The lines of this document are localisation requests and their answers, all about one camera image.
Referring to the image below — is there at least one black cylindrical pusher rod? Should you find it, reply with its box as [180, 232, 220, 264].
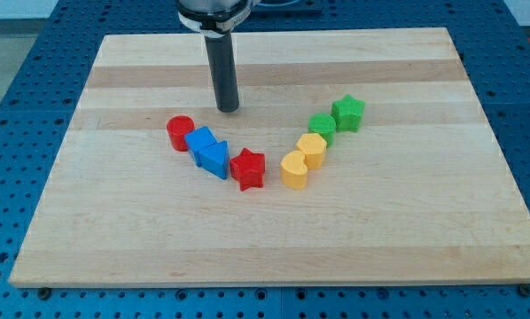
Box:
[205, 33, 239, 113]

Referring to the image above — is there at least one blue triangle block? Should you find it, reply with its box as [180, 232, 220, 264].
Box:
[199, 141, 230, 180]

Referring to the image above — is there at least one red cylinder block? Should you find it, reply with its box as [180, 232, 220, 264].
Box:
[166, 115, 195, 152]

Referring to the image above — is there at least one blue cube block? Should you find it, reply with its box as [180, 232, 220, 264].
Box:
[184, 126, 217, 167]

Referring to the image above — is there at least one red star block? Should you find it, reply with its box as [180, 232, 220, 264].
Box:
[230, 148, 266, 191]

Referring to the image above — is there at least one green cylinder block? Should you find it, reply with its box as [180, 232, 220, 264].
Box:
[308, 113, 336, 147]

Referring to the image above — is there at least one yellow pentagon block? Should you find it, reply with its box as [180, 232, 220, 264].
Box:
[296, 133, 327, 169]

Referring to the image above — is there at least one yellow heart block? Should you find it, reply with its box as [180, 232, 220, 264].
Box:
[280, 150, 308, 190]

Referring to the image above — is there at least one green star block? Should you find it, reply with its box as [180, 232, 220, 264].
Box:
[331, 94, 366, 132]

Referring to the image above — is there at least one wooden board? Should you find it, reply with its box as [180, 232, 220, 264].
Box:
[9, 27, 530, 288]

